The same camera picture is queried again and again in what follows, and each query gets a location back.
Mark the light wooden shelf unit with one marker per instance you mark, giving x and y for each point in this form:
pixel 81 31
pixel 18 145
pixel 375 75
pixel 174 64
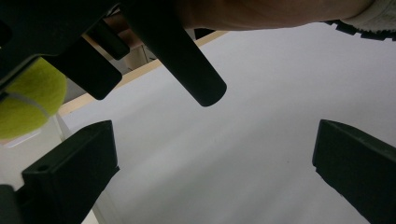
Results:
pixel 138 59

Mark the yellow tennis ball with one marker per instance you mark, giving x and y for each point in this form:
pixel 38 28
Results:
pixel 28 105

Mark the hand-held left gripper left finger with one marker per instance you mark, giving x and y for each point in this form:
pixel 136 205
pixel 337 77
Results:
pixel 71 177

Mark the white rectangular container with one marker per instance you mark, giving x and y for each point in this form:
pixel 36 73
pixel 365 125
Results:
pixel 15 158

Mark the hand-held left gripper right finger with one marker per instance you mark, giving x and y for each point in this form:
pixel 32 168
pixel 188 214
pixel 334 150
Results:
pixel 358 171

